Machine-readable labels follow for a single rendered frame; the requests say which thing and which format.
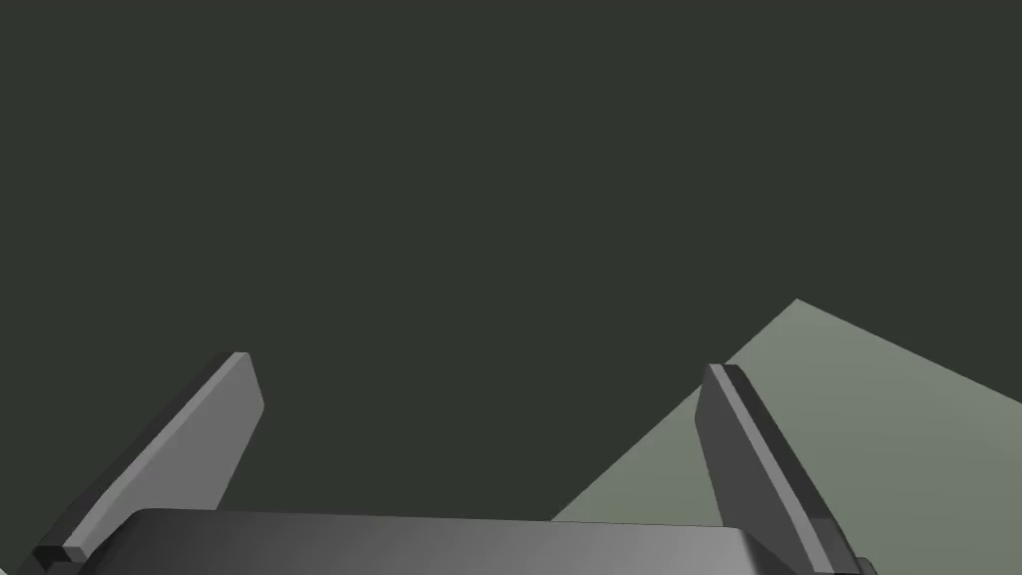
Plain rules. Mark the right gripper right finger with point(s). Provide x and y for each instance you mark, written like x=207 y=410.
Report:
x=758 y=471

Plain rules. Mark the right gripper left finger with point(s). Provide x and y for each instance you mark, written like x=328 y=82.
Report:
x=185 y=447

